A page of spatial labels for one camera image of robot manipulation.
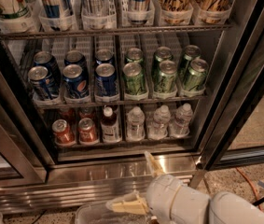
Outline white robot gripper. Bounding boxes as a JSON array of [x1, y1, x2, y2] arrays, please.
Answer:
[[105, 151, 210, 224]]

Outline red coke can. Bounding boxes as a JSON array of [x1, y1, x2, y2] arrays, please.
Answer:
[[77, 118, 98, 144], [79, 107, 95, 120], [58, 107, 76, 124], [52, 119, 75, 147]]

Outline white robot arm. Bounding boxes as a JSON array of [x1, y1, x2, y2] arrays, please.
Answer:
[[106, 152, 264, 224]]

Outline green soda can front left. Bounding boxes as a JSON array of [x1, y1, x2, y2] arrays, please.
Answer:
[[123, 63, 146, 95]]

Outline green soda can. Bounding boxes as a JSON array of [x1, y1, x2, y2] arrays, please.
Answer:
[[179, 45, 201, 78], [182, 59, 209, 91], [154, 60, 177, 93], [151, 47, 174, 76], [125, 48, 144, 64], [123, 63, 146, 95]]

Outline green soda can front middle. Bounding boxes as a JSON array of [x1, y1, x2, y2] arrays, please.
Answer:
[[154, 60, 177, 93]]

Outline blue pepsi can front right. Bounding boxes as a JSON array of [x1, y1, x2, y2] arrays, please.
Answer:
[[95, 63, 118, 97]]

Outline blue pepsi can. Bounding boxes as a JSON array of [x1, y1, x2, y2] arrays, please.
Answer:
[[95, 49, 116, 65], [95, 63, 118, 97], [63, 64, 89, 99], [34, 51, 62, 85], [64, 50, 88, 71], [28, 65, 59, 101]]

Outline fridge sliding glass door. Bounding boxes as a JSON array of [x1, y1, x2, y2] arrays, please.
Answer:
[[198, 0, 264, 171]]

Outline green soda can front right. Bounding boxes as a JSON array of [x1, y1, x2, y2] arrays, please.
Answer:
[[182, 59, 209, 91]]

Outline blue pepsi can front middle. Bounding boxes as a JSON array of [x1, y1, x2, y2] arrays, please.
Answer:
[[63, 64, 89, 99]]

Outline stainless steel fridge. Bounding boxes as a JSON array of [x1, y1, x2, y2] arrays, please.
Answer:
[[0, 0, 264, 215]]

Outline green soda can back left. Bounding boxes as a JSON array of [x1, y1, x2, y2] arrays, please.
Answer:
[[125, 48, 144, 64]]

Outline green soda can back middle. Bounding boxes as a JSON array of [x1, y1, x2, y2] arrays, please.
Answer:
[[151, 47, 174, 76]]

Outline blue pepsi can back right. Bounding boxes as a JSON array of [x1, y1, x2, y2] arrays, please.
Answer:
[[95, 49, 116, 65]]

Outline green soda can back right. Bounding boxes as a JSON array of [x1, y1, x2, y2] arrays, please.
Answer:
[[179, 45, 201, 78]]

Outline blue pepsi can back middle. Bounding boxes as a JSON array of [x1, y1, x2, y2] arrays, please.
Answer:
[[64, 50, 88, 71]]

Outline blue pepsi can front left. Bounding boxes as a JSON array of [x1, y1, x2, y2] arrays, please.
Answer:
[[28, 65, 59, 101]]

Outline blue pepsi can back left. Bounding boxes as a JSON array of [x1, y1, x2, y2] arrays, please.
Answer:
[[34, 51, 62, 85]]

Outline gold tall can left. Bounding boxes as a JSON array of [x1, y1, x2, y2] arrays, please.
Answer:
[[158, 0, 190, 24]]

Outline gold tall can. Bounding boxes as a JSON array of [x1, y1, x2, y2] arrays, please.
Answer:
[[195, 0, 230, 24], [158, 0, 190, 24]]

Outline blue red bull can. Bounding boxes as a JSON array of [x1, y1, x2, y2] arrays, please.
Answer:
[[128, 0, 150, 24]]

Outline gold tall can right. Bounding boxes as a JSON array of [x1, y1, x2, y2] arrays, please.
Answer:
[[195, 0, 230, 24]]

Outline clear water bottle middle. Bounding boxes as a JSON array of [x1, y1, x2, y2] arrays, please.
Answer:
[[148, 105, 171, 140]]

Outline clear water bottle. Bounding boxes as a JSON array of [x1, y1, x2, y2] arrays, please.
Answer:
[[169, 103, 193, 138], [127, 106, 145, 141], [148, 105, 171, 140]]

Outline clear plastic bin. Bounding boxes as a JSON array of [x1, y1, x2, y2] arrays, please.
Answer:
[[75, 202, 151, 224]]

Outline brown tea bottle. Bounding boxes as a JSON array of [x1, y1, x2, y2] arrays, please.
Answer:
[[101, 106, 121, 143]]

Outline clear water bottle right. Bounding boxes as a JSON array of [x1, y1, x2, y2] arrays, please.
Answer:
[[169, 103, 193, 138]]

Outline clear water bottle left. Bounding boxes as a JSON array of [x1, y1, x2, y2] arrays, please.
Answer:
[[127, 106, 145, 141]]

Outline orange extension cable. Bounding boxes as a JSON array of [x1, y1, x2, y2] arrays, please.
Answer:
[[235, 167, 264, 212]]

